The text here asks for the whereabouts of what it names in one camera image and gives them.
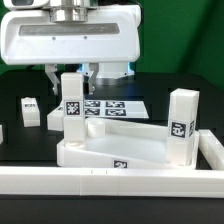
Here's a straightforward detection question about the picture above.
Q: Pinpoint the fiducial marker sheet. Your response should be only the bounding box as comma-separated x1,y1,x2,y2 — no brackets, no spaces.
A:
84,100,148,119

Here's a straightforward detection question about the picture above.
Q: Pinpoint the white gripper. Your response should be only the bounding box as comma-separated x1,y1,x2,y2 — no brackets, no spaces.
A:
0,3,141,95

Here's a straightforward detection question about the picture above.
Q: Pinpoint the white desk tabletop tray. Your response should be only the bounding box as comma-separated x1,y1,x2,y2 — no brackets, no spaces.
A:
57,118,199,169

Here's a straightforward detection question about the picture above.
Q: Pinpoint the white fixture wall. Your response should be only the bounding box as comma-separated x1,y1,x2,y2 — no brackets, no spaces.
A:
0,129,224,199

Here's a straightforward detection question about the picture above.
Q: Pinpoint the white block left edge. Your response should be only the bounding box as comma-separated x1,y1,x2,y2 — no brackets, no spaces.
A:
0,125,3,145

